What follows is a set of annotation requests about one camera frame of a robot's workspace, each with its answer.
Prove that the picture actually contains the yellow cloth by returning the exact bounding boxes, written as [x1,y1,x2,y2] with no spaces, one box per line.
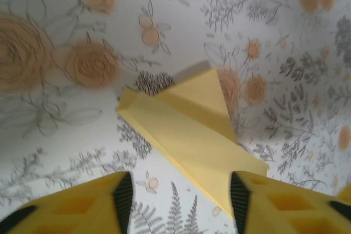
[116,66,270,218]

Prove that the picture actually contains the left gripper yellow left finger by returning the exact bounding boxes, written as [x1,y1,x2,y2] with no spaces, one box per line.
[0,170,135,234]

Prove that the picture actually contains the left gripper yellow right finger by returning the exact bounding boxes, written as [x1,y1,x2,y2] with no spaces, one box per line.
[230,170,351,234]

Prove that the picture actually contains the floral table covering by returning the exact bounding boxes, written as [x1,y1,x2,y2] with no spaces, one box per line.
[0,0,351,234]

